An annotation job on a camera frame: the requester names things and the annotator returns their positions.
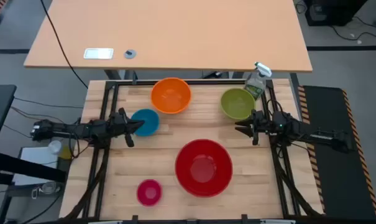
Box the white rectangular desk plate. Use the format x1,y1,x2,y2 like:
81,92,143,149
83,47,114,60

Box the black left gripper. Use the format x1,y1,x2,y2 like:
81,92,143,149
109,107,145,149

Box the large red plastic bowl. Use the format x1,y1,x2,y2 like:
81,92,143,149
174,138,234,198

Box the grey desk leg base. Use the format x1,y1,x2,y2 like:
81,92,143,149
104,69,139,82

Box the small pink plastic bowl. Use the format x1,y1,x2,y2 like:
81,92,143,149
136,179,163,207

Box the black mat hazard stripe edges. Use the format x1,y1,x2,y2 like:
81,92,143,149
297,84,376,222

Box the light wooden desk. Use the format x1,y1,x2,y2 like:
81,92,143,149
23,0,313,73

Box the yellow small container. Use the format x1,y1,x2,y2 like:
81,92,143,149
58,145,75,161

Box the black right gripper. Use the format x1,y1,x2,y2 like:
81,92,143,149
234,109,271,146

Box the green plastic bowl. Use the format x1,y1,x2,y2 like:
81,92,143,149
220,88,257,121

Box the long black cable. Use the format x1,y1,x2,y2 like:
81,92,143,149
40,0,89,90

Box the thin brown wire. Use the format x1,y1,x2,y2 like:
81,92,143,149
9,106,65,124

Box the orange plastic bowl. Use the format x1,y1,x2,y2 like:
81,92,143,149
150,77,193,114

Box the white flat board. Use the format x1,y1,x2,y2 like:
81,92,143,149
12,146,68,187

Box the clear spray bottle white head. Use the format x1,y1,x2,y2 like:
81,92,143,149
244,61,273,101

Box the black floor cable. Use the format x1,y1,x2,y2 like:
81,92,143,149
329,15,376,42

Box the black aluminium table frame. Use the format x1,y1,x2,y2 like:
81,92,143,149
81,78,304,224

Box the blue plastic bowl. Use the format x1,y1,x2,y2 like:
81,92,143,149
131,108,160,138

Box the black flat bar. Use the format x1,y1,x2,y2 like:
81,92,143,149
0,150,68,184

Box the clear glass jar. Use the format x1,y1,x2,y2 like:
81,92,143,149
39,180,58,195

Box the thin black wire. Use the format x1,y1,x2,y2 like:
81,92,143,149
13,97,84,110

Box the black cable bundle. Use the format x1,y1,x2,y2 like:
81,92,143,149
272,140,324,219
62,145,110,220

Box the black computer case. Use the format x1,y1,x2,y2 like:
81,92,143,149
303,0,369,27

